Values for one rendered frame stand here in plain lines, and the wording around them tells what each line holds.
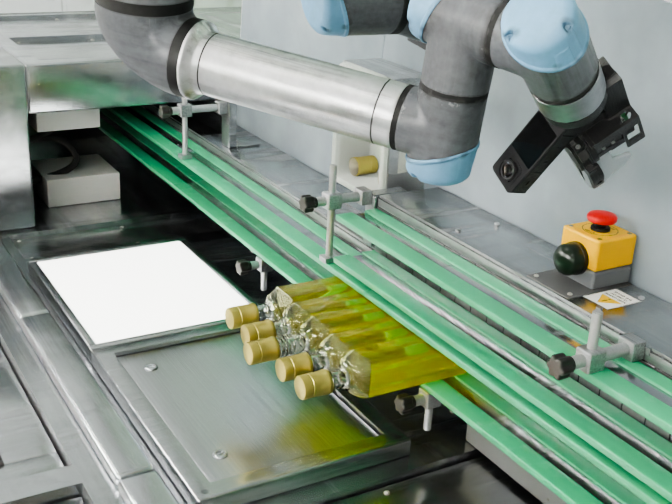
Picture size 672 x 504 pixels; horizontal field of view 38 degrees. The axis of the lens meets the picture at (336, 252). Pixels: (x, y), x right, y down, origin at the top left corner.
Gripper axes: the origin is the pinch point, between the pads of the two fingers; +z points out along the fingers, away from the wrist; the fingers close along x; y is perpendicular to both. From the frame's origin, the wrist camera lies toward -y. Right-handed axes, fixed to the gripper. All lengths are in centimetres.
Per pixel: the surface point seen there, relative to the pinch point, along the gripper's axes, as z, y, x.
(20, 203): 42, -99, 93
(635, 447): 3.9, -13.3, -29.8
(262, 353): 7, -50, 9
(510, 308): 7.7, -17.1, -5.6
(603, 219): 9.2, -0.7, -1.5
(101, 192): 64, -90, 102
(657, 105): 3.2, 12.7, 5.1
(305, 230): 35, -42, 40
